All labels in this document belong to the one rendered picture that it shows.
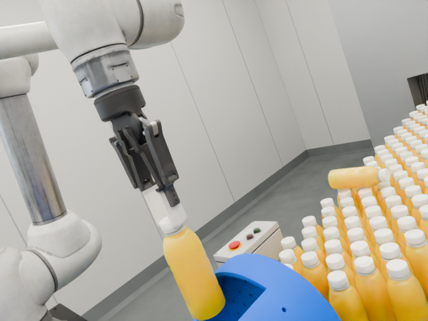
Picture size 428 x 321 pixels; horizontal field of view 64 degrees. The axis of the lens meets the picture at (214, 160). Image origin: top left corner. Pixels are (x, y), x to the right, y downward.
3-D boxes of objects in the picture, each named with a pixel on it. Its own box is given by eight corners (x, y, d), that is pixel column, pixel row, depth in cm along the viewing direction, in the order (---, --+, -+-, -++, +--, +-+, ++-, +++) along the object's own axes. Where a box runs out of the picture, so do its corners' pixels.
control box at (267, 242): (225, 285, 101) (212, 254, 100) (263, 247, 114) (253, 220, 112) (249, 290, 94) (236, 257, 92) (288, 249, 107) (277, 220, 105)
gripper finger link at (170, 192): (164, 174, 55) (174, 172, 53) (177, 202, 56) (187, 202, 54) (157, 178, 54) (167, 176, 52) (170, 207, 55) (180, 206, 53)
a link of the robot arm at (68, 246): (30, 291, 108) (85, 253, 126) (62, 300, 100) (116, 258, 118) (-71, 37, 88) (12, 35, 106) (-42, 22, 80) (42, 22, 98)
